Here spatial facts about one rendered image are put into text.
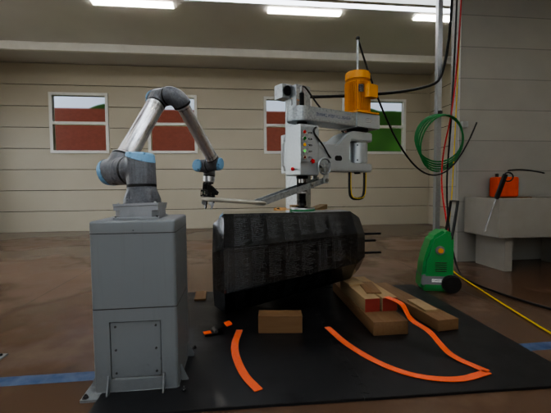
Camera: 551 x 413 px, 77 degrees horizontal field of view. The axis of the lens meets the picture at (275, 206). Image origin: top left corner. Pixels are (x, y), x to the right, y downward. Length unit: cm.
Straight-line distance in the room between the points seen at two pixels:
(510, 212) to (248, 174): 602
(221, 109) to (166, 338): 770
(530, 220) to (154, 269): 422
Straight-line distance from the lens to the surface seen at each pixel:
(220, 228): 267
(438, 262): 367
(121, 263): 184
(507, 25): 594
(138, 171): 192
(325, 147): 302
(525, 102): 585
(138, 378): 202
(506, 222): 477
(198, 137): 245
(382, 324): 254
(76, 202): 972
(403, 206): 1001
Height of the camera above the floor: 100
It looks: 3 degrees down
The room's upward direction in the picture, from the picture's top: 1 degrees counter-clockwise
